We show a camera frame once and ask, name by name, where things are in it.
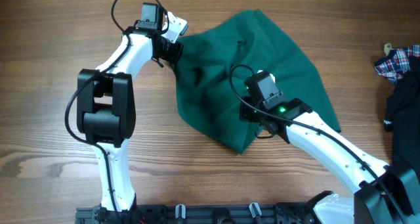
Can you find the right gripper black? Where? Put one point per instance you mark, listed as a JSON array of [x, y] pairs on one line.
[[244, 113]]

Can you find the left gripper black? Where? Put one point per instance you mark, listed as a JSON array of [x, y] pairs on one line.
[[176, 50]]

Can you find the green t-shirt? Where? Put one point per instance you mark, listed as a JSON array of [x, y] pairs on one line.
[[211, 72]]

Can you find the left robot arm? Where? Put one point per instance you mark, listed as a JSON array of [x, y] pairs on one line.
[[105, 111]]

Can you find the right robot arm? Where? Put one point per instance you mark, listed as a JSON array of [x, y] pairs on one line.
[[381, 193]]

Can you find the dark navy garment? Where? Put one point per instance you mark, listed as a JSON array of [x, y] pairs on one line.
[[402, 118]]

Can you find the plaid shirt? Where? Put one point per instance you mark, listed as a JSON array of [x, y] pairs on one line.
[[396, 62]]

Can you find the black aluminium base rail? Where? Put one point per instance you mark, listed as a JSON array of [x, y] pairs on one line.
[[280, 213]]

